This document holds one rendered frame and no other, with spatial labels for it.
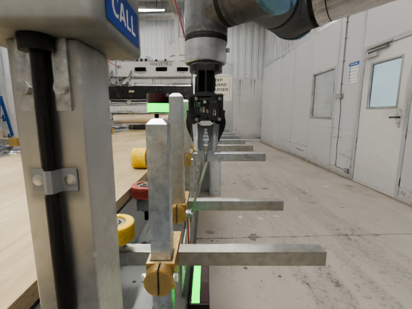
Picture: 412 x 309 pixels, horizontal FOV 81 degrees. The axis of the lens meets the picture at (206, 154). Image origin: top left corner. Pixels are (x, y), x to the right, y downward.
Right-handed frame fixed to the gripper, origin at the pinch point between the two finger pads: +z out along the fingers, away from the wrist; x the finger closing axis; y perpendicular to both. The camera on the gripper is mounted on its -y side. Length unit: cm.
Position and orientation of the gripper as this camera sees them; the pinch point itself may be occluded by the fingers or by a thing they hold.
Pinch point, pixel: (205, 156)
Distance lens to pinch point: 57.3
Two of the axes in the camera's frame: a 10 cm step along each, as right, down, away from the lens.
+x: 10.0, 0.0, 0.0
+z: 0.0, 9.9, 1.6
